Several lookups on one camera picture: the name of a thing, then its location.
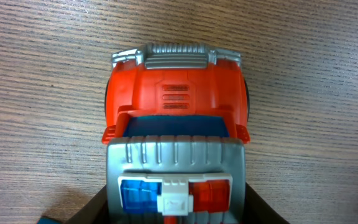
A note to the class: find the red toy fire truck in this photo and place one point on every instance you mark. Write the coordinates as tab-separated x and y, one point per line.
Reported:
176	131

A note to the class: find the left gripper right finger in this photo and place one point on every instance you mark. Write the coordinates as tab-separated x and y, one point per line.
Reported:
258	211

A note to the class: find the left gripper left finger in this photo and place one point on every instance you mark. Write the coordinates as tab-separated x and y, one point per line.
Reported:
94	212

